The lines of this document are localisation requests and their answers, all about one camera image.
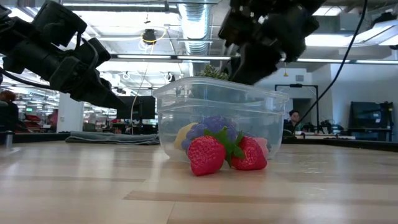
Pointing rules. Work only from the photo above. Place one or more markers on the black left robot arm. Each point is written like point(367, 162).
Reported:
point(21, 59)

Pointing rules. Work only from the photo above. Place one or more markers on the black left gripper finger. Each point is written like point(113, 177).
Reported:
point(102, 95)

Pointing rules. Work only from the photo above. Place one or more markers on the silver ventilation duct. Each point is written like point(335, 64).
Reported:
point(196, 25)

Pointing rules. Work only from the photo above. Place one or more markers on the black monitor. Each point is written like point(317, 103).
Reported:
point(136, 107)
point(370, 115)

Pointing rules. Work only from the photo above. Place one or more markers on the black metal stand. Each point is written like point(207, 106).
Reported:
point(295, 85)

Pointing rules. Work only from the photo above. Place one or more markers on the green potted plant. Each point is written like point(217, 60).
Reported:
point(213, 73)

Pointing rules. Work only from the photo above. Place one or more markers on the red strawberry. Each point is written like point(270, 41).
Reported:
point(205, 155)
point(252, 155)

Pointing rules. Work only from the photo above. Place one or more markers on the person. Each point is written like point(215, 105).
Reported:
point(293, 116)
point(7, 112)

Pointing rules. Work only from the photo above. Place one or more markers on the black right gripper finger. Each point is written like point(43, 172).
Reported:
point(258, 65)

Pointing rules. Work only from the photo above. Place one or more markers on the yellow lemon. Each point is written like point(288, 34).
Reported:
point(183, 137)

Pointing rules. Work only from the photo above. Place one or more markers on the ceiling light strip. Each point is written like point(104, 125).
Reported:
point(342, 61)
point(174, 57)

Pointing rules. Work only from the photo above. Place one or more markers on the black overhead camera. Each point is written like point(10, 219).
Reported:
point(149, 36)

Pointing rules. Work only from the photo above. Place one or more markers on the clear plastic tupperware container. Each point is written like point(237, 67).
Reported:
point(174, 102)

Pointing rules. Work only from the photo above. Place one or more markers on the purple grape bunch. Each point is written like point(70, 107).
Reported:
point(214, 124)

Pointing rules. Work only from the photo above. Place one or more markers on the pink peach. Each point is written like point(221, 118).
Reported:
point(263, 144)

